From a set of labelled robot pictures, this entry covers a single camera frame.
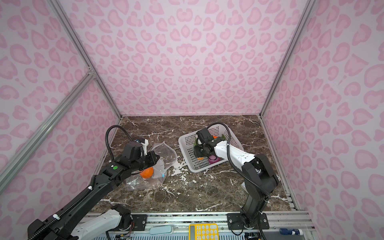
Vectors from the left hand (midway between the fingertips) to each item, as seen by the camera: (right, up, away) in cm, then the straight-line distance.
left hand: (161, 154), depth 77 cm
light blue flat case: (+3, -34, -8) cm, 35 cm away
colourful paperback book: (+44, -19, +6) cm, 48 cm away
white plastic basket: (+37, +10, +25) cm, 46 cm away
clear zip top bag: (-6, -14, +12) cm, 19 cm away
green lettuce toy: (+18, +5, +2) cm, 18 cm away
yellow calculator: (+21, -35, -8) cm, 41 cm away
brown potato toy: (+21, -6, +18) cm, 28 cm away
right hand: (+19, 0, +12) cm, 22 cm away
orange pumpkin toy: (-10, -12, +7) cm, 17 cm away
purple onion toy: (+28, -5, +13) cm, 31 cm away
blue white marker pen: (+63, -34, -8) cm, 72 cm away
